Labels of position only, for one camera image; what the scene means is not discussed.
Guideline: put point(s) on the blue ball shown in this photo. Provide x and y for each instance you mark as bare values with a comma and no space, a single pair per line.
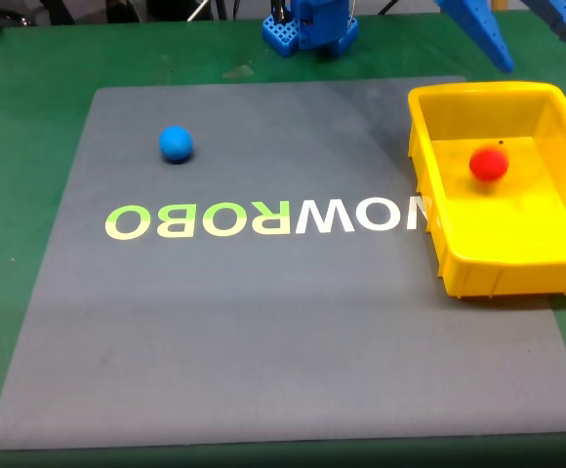
175,143

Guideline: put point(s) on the grey printed mat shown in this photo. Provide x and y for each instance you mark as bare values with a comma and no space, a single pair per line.
244,331

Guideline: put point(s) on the wooden leg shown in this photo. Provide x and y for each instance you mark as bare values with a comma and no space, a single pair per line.
499,4

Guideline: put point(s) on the yellow plastic bin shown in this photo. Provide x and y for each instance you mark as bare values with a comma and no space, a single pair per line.
507,229

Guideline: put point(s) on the red ball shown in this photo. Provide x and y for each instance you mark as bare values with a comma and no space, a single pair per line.
489,163

